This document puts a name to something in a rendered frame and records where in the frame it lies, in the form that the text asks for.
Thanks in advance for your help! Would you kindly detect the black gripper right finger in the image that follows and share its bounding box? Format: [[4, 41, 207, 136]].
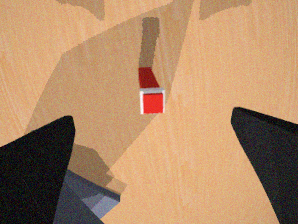
[[231, 107, 298, 224]]

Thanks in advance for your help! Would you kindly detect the grey sloped panel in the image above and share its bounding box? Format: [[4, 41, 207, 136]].
[[53, 171, 121, 224]]

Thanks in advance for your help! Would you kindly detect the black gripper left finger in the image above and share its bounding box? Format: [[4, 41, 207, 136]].
[[0, 115, 76, 224]]

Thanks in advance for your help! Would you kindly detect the red square peg with grey band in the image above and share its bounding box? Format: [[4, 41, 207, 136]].
[[138, 67, 164, 115]]

